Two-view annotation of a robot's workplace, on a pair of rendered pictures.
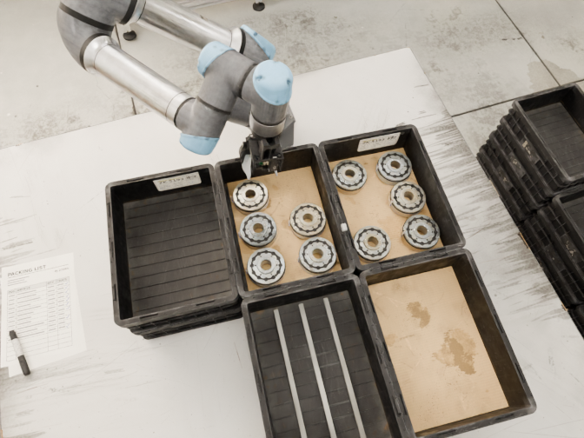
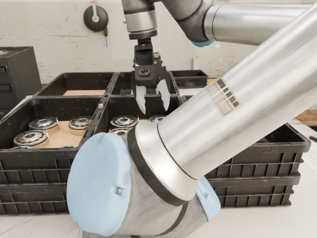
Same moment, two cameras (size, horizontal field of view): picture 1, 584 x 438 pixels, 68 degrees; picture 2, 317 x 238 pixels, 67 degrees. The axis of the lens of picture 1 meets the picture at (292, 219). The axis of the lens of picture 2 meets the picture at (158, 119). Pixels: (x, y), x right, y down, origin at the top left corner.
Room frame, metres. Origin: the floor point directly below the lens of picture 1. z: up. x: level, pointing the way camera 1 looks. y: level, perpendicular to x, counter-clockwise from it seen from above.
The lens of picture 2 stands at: (1.17, 0.23, 1.25)
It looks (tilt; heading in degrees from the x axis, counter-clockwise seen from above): 25 degrees down; 192
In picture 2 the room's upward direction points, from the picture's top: straight up
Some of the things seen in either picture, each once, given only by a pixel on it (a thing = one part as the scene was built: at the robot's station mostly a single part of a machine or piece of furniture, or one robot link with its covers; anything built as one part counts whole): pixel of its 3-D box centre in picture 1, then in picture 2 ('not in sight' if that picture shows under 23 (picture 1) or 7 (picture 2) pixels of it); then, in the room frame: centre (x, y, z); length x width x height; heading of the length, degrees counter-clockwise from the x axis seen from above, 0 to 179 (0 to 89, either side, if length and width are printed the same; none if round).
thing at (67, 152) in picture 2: (388, 193); (50, 121); (0.56, -0.26, 0.92); 0.40 x 0.30 x 0.02; 15
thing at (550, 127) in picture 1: (541, 160); not in sight; (1.04, -1.08, 0.37); 0.40 x 0.30 x 0.45; 20
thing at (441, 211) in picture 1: (383, 202); (53, 134); (0.56, -0.26, 0.87); 0.40 x 0.30 x 0.11; 15
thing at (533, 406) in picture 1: (441, 338); (81, 84); (0.17, -0.36, 0.92); 0.40 x 0.30 x 0.02; 15
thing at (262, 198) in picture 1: (250, 195); not in sight; (0.57, 0.12, 0.86); 0.10 x 0.10 x 0.01
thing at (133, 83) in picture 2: not in sight; (139, 81); (0.59, 0.05, 1.08); 0.05 x 0.02 x 0.09; 105
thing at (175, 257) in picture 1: (173, 246); (230, 131); (0.41, 0.32, 0.87); 0.40 x 0.30 x 0.11; 15
